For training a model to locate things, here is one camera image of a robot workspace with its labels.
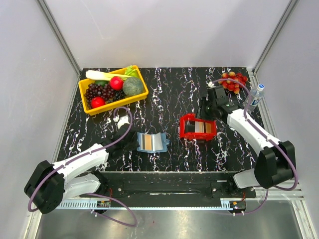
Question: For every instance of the purple grape bunch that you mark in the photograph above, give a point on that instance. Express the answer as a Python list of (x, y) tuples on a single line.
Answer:
[(93, 90)]

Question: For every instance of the red apple upper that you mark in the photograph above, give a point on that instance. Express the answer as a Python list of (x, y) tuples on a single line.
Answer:
[(116, 83)]

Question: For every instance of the lychee fruit cluster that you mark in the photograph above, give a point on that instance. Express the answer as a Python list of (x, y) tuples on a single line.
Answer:
[(233, 82)]

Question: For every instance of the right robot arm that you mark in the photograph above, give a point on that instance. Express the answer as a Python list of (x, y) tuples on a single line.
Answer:
[(276, 162)]

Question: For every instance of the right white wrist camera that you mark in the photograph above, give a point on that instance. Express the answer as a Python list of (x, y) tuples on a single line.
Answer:
[(211, 85)]

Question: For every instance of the green lime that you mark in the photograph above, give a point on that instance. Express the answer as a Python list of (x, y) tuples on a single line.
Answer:
[(101, 82)]

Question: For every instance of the clear water bottle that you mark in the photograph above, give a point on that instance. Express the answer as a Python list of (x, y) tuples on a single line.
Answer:
[(256, 94)]

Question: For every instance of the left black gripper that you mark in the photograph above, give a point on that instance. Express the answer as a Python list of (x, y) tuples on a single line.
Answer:
[(134, 145)]

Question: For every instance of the red apple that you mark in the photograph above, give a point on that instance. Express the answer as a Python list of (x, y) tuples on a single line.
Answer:
[(116, 83), (97, 102)]

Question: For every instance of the red apple lower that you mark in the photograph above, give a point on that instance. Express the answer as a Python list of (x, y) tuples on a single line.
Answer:
[(97, 102)]

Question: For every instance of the dark blue grape bunch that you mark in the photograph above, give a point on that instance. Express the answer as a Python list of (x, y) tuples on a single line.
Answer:
[(119, 95)]

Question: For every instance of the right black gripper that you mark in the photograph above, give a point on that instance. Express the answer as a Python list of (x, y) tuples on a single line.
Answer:
[(201, 113)]

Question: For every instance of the red plastic bin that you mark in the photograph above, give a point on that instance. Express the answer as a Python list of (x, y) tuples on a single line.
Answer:
[(191, 128)]

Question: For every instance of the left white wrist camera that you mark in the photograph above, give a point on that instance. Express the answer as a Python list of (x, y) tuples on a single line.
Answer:
[(122, 122)]

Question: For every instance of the stack of credit cards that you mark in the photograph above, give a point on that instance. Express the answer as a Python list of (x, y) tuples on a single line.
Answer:
[(202, 127)]

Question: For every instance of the yellow plastic tray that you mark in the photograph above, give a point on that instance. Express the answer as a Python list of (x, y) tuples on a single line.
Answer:
[(109, 104)]

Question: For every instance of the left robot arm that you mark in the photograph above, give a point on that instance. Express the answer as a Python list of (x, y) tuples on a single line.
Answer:
[(51, 184)]

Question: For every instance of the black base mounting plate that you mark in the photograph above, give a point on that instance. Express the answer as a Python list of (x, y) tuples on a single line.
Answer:
[(209, 184)]

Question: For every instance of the green cantaloupe melon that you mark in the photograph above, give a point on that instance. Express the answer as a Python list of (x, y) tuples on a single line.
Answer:
[(132, 86)]

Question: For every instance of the blue card holder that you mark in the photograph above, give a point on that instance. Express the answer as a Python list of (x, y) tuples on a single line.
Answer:
[(160, 143)]

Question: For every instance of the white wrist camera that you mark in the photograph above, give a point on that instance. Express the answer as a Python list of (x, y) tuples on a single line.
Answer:
[(122, 122), (211, 85)]

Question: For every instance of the white green leek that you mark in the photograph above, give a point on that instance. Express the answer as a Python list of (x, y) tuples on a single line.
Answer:
[(129, 71)]

